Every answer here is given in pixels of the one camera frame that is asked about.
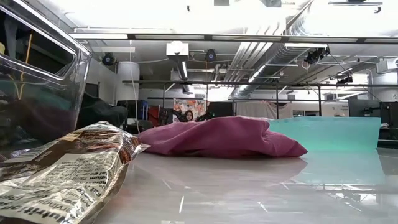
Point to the black ceiling camera blue lens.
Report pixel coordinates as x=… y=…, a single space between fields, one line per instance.
x=108 y=59
x=211 y=55

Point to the black bean bag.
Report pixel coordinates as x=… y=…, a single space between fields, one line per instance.
x=99 y=112

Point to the dark screen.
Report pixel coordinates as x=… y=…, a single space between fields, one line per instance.
x=220 y=109

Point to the translucent teal plastic bin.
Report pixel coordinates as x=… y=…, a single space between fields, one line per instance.
x=326 y=133

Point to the silver ceiling duct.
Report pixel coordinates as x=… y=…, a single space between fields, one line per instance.
x=261 y=62

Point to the colourful wall poster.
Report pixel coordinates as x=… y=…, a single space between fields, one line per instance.
x=189 y=104

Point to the black horizontal frame rail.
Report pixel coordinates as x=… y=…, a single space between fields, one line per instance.
x=248 y=83

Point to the black overhead camera rig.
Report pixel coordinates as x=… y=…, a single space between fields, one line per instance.
x=315 y=55

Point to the white cylindrical column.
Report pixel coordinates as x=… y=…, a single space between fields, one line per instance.
x=127 y=81

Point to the magenta cloth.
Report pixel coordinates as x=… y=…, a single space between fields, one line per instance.
x=217 y=137

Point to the white ceiling box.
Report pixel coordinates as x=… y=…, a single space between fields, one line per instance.
x=177 y=48

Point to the clear plastic bin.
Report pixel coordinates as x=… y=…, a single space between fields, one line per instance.
x=62 y=93

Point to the seated person facing camera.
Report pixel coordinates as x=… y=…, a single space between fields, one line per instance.
x=188 y=115

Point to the crinkled printed snack bag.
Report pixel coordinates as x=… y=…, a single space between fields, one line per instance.
x=62 y=174

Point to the white hanging sheet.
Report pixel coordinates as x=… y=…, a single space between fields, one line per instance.
x=264 y=109

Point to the black monitor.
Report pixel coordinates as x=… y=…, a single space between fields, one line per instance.
x=363 y=107

